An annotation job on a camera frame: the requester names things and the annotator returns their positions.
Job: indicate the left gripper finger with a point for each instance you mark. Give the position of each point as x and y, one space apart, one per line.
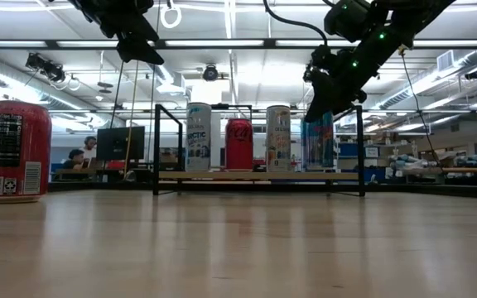
139 51

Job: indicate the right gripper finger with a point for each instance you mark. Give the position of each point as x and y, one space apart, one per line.
333 97

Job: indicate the blue silver Red Bull can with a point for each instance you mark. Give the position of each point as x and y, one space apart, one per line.
317 145

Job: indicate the white orange Celsius can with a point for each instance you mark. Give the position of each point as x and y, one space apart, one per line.
278 140

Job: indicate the red Coca-Cola can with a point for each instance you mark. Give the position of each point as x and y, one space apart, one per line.
41 140
238 145

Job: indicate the white Celsius Arctic can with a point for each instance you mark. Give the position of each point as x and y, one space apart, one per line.
198 140

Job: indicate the shelf with blue bins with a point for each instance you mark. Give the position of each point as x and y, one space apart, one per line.
348 150

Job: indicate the black overhead rig beam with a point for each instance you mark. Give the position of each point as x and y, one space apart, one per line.
269 42

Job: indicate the grey ceiling vent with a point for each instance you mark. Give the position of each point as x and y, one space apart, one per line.
446 61

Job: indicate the black computer monitor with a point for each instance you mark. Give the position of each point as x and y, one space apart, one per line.
120 142

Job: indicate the person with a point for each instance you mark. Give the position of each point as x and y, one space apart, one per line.
75 159
90 145

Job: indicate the cluttered wooden workbench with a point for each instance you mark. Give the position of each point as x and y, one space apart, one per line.
470 170

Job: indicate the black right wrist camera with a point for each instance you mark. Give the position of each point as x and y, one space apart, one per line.
317 64

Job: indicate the round black overhead camera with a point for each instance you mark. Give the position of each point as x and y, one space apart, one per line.
210 73

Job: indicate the black rig camera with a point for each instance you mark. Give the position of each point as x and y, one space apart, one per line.
44 66

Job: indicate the wooden shelf with black frame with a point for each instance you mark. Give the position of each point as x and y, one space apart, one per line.
230 175

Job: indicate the black aluminium table frame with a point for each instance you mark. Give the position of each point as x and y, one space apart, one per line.
429 191

